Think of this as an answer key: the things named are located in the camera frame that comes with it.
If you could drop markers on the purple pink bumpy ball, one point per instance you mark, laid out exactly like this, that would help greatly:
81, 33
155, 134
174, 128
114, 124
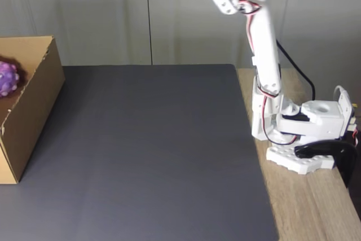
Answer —
7, 78

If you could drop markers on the dark grey table mat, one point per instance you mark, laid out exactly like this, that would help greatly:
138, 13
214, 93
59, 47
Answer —
141, 167

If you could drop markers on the black table clamp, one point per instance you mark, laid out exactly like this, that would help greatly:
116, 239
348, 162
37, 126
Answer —
344, 162

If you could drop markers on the brown cardboard box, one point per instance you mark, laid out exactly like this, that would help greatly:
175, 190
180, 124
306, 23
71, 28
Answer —
34, 117

